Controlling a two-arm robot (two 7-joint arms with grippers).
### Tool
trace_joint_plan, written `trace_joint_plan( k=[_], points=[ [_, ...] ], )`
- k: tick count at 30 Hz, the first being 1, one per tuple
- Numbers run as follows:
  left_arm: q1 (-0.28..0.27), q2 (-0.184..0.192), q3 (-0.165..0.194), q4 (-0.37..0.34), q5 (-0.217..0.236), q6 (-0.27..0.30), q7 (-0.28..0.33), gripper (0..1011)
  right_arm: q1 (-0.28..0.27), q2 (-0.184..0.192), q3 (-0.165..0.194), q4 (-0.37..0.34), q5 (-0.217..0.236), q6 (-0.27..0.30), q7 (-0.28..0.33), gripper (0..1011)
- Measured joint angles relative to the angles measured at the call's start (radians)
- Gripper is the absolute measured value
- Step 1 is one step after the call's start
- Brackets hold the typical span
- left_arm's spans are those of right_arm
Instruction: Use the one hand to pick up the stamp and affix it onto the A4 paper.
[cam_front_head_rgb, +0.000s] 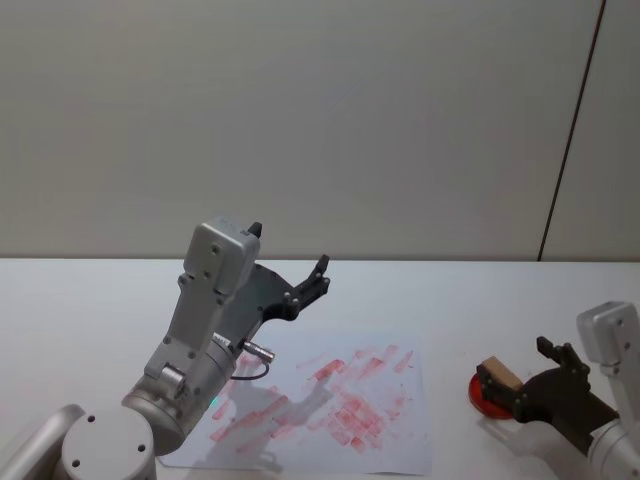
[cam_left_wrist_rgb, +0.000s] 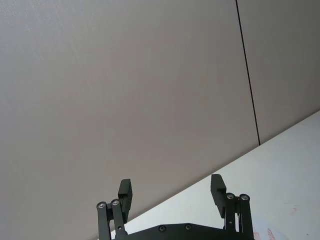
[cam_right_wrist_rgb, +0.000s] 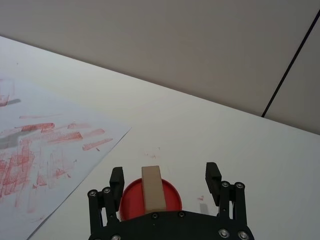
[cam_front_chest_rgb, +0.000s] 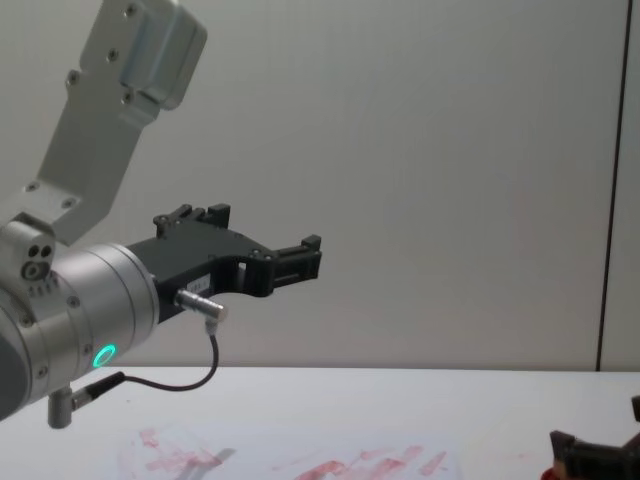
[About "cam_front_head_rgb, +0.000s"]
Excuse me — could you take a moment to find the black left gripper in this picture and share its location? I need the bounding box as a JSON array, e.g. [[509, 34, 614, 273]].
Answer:
[[215, 220, 331, 347]]

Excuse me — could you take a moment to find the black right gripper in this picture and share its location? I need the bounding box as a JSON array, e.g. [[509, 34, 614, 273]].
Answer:
[[475, 336, 622, 458]]

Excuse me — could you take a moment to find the wooden stamp block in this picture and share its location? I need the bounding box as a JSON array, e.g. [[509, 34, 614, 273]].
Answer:
[[482, 355, 522, 392]]

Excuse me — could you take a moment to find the round red ink pad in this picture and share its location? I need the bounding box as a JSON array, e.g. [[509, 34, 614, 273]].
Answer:
[[468, 373, 516, 420]]

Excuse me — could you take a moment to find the white paper with red marks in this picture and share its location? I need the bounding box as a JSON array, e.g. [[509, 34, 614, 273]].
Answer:
[[162, 334, 434, 475]]

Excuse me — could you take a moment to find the thin dark cable silver plug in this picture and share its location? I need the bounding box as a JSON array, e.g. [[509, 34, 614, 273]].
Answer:
[[230, 339, 277, 382]]

